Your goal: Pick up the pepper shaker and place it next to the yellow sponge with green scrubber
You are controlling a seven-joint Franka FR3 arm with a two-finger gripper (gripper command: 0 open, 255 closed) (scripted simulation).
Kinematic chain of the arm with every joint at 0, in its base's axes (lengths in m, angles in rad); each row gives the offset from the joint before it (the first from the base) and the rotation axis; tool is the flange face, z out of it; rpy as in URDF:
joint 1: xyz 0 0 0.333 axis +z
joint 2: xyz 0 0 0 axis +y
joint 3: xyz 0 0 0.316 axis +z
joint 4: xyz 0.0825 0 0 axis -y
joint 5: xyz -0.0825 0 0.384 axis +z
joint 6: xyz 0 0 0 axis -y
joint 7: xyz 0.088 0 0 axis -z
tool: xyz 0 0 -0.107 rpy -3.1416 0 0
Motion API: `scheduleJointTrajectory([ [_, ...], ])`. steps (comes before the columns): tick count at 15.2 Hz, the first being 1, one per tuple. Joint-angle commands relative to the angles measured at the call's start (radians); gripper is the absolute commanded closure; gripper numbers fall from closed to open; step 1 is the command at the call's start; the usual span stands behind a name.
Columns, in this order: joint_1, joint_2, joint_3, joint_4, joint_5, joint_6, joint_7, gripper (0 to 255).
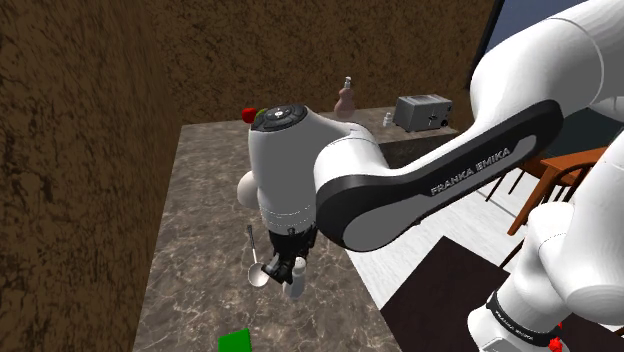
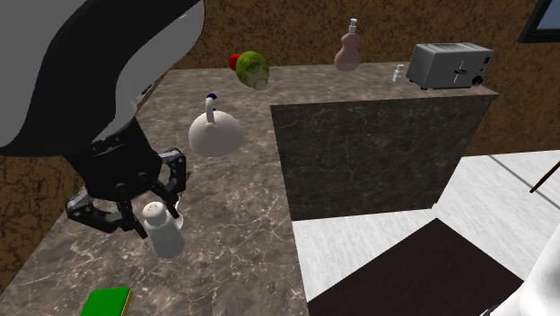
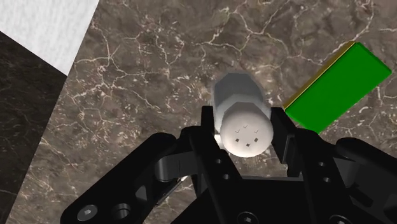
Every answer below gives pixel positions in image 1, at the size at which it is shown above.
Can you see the white shaker bottle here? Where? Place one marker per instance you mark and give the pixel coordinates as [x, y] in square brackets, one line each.
[298, 285]

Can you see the silver toaster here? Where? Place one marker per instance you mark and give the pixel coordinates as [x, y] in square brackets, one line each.
[421, 113]

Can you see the small white shaker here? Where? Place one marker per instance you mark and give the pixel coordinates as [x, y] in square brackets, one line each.
[387, 120]

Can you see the brown pear-shaped spray bottle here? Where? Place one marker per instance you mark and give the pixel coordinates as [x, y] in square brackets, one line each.
[344, 105]

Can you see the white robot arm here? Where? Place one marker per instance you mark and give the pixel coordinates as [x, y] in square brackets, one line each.
[526, 73]

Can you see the silver metal ladle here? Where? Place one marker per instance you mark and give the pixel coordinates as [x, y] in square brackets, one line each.
[257, 274]

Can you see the dark wooden chair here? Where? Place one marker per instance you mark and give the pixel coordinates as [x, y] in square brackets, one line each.
[568, 183]

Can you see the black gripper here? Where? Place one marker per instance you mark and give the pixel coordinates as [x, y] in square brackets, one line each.
[291, 246]

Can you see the brown wooden table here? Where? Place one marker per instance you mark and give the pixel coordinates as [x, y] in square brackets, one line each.
[551, 168]

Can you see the dark robot stand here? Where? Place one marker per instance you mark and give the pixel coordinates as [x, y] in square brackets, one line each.
[438, 297]

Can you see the green flat block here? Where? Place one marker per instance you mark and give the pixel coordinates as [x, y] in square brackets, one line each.
[235, 341]

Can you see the red apple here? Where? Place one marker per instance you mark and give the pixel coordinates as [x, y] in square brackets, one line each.
[248, 115]

